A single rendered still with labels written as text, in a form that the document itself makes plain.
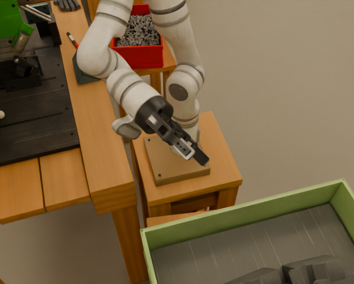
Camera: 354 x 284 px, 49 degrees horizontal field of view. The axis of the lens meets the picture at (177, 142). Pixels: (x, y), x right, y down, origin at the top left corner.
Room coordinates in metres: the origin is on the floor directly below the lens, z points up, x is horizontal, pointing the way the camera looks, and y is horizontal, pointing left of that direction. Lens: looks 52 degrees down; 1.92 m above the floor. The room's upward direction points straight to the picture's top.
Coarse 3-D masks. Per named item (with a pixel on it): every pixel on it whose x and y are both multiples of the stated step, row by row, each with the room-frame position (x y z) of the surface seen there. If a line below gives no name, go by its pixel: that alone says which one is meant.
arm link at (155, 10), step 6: (150, 0) 0.83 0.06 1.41; (156, 0) 0.82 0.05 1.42; (162, 0) 0.81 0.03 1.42; (168, 0) 0.81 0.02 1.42; (174, 0) 0.82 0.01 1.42; (180, 0) 0.83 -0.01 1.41; (150, 6) 0.83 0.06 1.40; (156, 6) 0.82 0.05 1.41; (162, 6) 0.81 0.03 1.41; (168, 6) 0.81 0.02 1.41; (174, 6) 0.81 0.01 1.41; (180, 6) 0.82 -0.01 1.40; (156, 12) 0.82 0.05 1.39; (162, 12) 0.81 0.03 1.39; (168, 12) 0.81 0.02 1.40
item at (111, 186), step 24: (72, 24) 1.47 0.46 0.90; (72, 48) 1.31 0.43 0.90; (72, 72) 1.16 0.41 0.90; (72, 96) 1.03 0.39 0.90; (96, 96) 1.03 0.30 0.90; (96, 120) 0.91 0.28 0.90; (96, 144) 0.80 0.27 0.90; (120, 144) 0.80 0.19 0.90; (96, 168) 0.70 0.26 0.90; (120, 168) 0.70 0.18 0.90; (96, 192) 0.62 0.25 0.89; (120, 192) 0.64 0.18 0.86
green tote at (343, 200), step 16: (288, 192) 0.58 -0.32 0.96; (304, 192) 0.58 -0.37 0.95; (320, 192) 0.60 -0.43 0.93; (336, 192) 0.61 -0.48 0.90; (352, 192) 0.58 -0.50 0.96; (224, 208) 0.53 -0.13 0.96; (240, 208) 0.53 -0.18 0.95; (256, 208) 0.54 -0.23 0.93; (272, 208) 0.56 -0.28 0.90; (288, 208) 0.58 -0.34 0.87; (304, 208) 0.59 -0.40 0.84; (336, 208) 0.59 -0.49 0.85; (352, 208) 0.54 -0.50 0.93; (160, 224) 0.48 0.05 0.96; (176, 224) 0.48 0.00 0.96; (192, 224) 0.49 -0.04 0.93; (208, 224) 0.51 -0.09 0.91; (224, 224) 0.52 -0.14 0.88; (240, 224) 0.53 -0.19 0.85; (352, 224) 0.52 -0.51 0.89; (144, 240) 0.43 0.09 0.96; (160, 240) 0.47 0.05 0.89; (176, 240) 0.48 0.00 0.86; (352, 240) 0.49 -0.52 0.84; (144, 256) 0.45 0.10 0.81
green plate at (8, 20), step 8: (0, 0) 1.19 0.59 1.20; (8, 0) 1.19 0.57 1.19; (0, 8) 1.18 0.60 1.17; (8, 8) 1.18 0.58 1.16; (16, 8) 1.19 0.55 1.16; (0, 16) 1.17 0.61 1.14; (8, 16) 1.17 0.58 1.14; (16, 16) 1.18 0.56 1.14; (0, 24) 1.16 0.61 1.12; (8, 24) 1.17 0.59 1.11; (16, 24) 1.17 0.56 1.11; (0, 32) 1.15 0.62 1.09; (8, 32) 1.16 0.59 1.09; (16, 32) 1.16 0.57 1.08
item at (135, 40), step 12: (132, 12) 1.59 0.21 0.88; (144, 12) 1.60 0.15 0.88; (132, 24) 1.49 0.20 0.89; (144, 24) 1.49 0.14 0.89; (132, 36) 1.40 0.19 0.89; (144, 36) 1.40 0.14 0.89; (156, 36) 1.42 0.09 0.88; (120, 48) 1.29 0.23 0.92; (132, 48) 1.29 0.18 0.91; (144, 48) 1.29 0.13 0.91; (156, 48) 1.30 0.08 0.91; (132, 60) 1.29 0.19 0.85; (144, 60) 1.30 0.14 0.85; (156, 60) 1.30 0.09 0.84
